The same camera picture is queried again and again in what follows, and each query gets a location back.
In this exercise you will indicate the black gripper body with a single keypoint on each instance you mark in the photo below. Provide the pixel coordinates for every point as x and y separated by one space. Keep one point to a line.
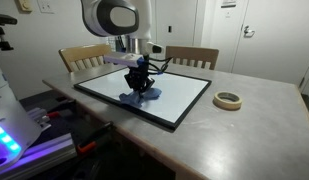
138 74

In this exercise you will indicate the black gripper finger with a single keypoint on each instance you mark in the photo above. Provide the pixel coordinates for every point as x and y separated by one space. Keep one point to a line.
147 86
131 84

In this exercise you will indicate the blue microfibre cloth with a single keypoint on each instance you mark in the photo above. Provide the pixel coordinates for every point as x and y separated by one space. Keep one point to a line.
134 99

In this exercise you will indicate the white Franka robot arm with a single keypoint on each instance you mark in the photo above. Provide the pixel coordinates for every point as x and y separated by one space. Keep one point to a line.
114 16

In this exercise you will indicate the white robot base with LEDs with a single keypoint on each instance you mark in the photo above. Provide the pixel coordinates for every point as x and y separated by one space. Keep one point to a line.
10 116

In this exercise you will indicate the white kitchen stove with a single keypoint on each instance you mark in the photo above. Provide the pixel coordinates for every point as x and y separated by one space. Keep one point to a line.
114 43

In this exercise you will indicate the black door latch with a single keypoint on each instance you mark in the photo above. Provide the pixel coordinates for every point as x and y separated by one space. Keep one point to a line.
169 29

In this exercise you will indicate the wooden slat-back chair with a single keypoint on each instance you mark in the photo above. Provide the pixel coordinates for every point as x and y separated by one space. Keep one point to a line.
80 52
194 52

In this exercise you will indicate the white closet door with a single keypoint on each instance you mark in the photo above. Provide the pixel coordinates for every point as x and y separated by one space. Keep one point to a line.
180 20

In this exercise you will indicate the beige masking tape roll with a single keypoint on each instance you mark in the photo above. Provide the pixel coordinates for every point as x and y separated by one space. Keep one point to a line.
227 105

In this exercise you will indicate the door sign placard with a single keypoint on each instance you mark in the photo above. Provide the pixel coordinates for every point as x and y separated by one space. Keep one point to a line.
228 3

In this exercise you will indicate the white entry door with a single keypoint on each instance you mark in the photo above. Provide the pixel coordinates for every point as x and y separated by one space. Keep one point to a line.
277 40

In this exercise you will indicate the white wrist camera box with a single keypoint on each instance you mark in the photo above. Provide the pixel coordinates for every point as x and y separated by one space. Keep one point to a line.
122 58

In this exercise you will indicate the whiteboard with black frame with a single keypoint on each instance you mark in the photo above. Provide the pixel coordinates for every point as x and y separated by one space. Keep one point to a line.
180 93

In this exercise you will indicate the silver metal bracket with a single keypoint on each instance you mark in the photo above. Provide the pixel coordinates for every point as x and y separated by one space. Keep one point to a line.
39 116

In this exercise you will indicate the aluminium extrusion rail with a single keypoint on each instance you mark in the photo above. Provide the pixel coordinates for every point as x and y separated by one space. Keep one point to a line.
50 150

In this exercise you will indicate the small white wall plate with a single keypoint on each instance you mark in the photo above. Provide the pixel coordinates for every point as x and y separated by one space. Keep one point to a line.
228 14

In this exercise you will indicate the beige wall thermostat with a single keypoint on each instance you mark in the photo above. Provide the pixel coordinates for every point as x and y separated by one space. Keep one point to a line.
24 5

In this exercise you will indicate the black camera on mount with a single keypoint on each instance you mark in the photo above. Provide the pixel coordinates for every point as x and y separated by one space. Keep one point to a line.
2 20

